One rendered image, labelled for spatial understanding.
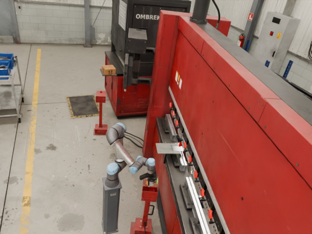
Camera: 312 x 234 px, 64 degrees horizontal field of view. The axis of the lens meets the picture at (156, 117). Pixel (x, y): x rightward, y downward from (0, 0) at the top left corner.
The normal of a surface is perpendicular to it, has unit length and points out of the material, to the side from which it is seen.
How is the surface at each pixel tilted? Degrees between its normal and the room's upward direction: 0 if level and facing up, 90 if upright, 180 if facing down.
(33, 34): 90
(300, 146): 90
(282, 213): 90
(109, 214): 90
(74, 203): 0
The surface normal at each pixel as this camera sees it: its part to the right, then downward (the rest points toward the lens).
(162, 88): 0.14, 0.54
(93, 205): 0.13, -0.84
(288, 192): -0.98, -0.04
